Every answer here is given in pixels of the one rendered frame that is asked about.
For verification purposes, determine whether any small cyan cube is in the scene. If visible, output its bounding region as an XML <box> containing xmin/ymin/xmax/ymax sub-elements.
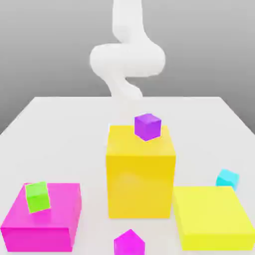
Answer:
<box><xmin>215</xmin><ymin>168</ymin><xmax>240</xmax><ymax>192</ymax></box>

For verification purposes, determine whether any small green cube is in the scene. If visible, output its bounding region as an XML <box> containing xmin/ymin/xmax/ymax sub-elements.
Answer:
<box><xmin>25</xmin><ymin>181</ymin><xmax>51</xmax><ymax>214</ymax></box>

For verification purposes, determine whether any large lemon yellow box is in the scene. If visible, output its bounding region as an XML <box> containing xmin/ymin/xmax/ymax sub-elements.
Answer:
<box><xmin>172</xmin><ymin>186</ymin><xmax>255</xmax><ymax>251</ymax></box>

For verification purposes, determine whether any large magenta box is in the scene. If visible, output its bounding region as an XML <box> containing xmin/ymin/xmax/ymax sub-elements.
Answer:
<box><xmin>0</xmin><ymin>182</ymin><xmax>83</xmax><ymax>253</ymax></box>

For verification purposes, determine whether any small magenta cube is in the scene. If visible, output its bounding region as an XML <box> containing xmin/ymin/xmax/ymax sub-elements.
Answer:
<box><xmin>114</xmin><ymin>229</ymin><xmax>146</xmax><ymax>255</ymax></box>

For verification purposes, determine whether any large golden yellow box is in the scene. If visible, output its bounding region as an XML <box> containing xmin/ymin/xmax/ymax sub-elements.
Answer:
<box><xmin>105</xmin><ymin>125</ymin><xmax>176</xmax><ymax>219</ymax></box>

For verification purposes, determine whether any small purple cube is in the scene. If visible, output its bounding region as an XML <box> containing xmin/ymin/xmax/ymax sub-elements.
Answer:
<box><xmin>134</xmin><ymin>113</ymin><xmax>162</xmax><ymax>142</ymax></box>

